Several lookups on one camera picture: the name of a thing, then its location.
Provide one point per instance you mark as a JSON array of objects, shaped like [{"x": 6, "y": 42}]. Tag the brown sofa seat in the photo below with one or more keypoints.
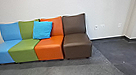
[{"x": 76, "y": 39}]

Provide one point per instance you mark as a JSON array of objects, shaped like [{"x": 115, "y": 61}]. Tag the orange sofa seat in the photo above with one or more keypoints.
[{"x": 51, "y": 46}]

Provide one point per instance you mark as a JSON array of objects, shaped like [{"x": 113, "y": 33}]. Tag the blue square cushion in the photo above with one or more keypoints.
[{"x": 43, "y": 29}]

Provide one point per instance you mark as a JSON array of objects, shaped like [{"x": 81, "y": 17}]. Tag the green sofa seat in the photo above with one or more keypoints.
[{"x": 24, "y": 46}]

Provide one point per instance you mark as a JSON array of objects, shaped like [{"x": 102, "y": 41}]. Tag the blue sofa seat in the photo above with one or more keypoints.
[{"x": 4, "y": 45}]

